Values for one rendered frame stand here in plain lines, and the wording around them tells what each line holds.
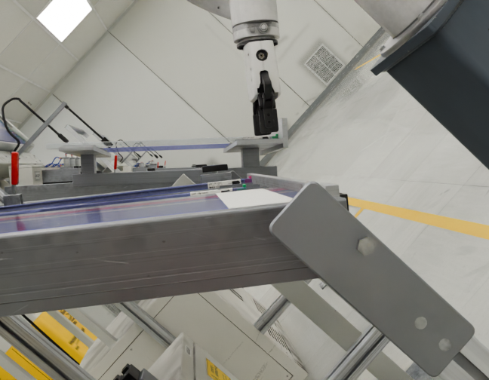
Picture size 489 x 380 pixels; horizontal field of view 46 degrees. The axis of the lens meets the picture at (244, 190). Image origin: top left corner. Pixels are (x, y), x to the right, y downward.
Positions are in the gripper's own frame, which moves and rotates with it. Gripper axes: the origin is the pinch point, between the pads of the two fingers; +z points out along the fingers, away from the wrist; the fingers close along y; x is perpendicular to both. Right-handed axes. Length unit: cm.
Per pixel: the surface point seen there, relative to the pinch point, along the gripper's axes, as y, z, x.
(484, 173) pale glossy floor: 101, 20, -94
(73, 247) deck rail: -60, 11, 24
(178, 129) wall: 749, -49, 26
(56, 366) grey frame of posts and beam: 10, 42, 44
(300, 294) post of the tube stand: 32, 39, -9
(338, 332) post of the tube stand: 32, 50, -17
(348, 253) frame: -64, 13, 4
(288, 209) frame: -64, 9, 8
